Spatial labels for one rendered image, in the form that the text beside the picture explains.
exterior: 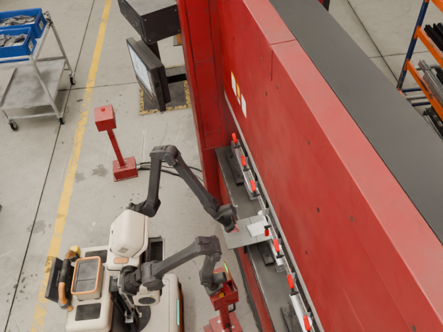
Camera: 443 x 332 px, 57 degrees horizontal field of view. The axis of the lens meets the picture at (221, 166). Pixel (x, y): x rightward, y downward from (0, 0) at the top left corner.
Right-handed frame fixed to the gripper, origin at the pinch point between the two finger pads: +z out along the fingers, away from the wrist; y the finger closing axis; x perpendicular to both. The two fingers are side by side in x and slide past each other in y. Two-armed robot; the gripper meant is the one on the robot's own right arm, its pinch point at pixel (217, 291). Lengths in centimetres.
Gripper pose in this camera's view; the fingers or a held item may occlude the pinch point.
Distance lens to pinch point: 252.4
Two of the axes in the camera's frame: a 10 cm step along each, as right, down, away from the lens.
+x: -3.9, -6.7, 6.3
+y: 8.7, -4.9, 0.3
